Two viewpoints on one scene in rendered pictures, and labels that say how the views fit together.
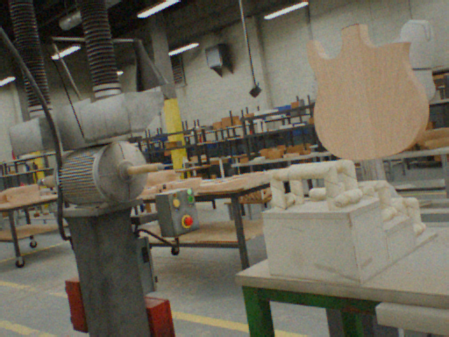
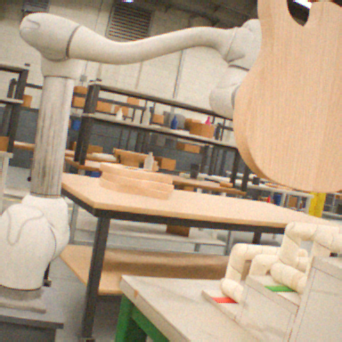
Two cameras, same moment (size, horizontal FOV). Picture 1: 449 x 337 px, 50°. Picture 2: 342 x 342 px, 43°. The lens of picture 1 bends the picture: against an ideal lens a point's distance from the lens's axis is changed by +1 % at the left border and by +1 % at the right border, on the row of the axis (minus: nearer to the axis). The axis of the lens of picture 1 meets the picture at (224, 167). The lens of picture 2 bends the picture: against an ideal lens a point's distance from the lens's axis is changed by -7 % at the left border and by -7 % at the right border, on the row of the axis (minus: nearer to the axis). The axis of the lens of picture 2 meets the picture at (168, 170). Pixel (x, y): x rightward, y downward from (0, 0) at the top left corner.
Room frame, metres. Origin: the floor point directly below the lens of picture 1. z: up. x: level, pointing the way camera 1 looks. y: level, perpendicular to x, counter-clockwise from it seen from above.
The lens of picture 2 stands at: (1.34, 0.50, 1.22)
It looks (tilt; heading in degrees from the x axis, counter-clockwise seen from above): 3 degrees down; 292
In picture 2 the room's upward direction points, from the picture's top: 11 degrees clockwise
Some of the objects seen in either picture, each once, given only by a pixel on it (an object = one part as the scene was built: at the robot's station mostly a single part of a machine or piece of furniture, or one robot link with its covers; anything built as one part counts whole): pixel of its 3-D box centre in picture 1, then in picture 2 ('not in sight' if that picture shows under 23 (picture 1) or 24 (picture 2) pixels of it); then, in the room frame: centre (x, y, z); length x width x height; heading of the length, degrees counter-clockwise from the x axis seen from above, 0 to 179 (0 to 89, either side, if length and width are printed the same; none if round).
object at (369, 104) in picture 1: (363, 92); (315, 93); (1.43, -0.45, 1.38); 0.35 x 0.04 x 0.40; 45
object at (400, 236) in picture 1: (355, 239); (321, 313); (1.32, -0.33, 0.98); 0.27 x 0.16 x 0.09; 45
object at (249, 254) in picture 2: (385, 203); (272, 254); (1.46, -0.48, 1.04); 0.20 x 0.03 x 0.03; 44
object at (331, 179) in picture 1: (332, 190); not in sight; (1.12, -0.25, 1.15); 0.03 x 0.03 x 0.09
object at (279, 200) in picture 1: (277, 192); not in sight; (1.24, -0.13, 1.15); 0.03 x 0.03 x 0.09
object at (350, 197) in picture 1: (347, 197); not in sight; (1.14, -0.28, 1.12); 0.11 x 0.03 x 0.03; 135
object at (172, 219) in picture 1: (164, 219); not in sight; (2.20, 0.32, 0.99); 0.24 x 0.21 x 0.26; 48
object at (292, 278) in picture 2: not in sight; (292, 278); (1.39, -0.27, 1.04); 0.11 x 0.03 x 0.03; 135
